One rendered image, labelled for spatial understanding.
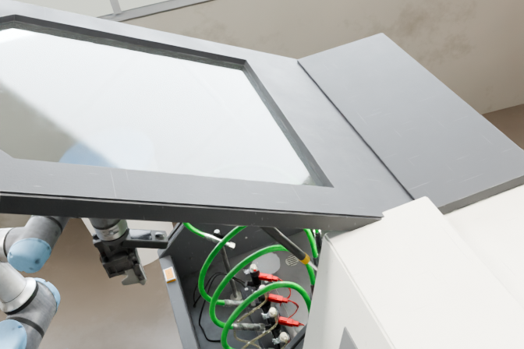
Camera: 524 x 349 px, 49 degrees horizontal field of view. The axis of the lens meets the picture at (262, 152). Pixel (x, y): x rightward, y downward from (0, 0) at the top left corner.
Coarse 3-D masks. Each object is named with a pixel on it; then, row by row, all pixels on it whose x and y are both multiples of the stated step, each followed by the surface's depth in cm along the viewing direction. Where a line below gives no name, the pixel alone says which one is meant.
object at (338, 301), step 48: (336, 240) 107; (384, 240) 105; (432, 240) 103; (336, 288) 106; (384, 288) 97; (432, 288) 96; (480, 288) 94; (336, 336) 109; (384, 336) 91; (432, 336) 89; (480, 336) 88
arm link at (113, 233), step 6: (120, 222) 133; (126, 222) 136; (108, 228) 131; (114, 228) 132; (120, 228) 133; (126, 228) 136; (102, 234) 133; (108, 234) 133; (114, 234) 133; (120, 234) 134; (108, 240) 134
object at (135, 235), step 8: (136, 232) 140; (144, 232) 141; (152, 232) 142; (160, 232) 142; (128, 240) 137; (136, 240) 138; (144, 240) 139; (152, 240) 140; (160, 240) 141; (144, 248) 140; (152, 248) 141; (160, 248) 141
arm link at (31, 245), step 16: (32, 224) 123; (48, 224) 124; (0, 240) 122; (16, 240) 121; (32, 240) 120; (48, 240) 122; (0, 256) 122; (16, 256) 118; (32, 256) 118; (48, 256) 123; (32, 272) 121
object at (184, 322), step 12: (168, 264) 188; (168, 288) 180; (180, 288) 180; (180, 300) 176; (180, 312) 173; (180, 324) 169; (192, 324) 169; (180, 336) 166; (192, 336) 166; (192, 348) 163
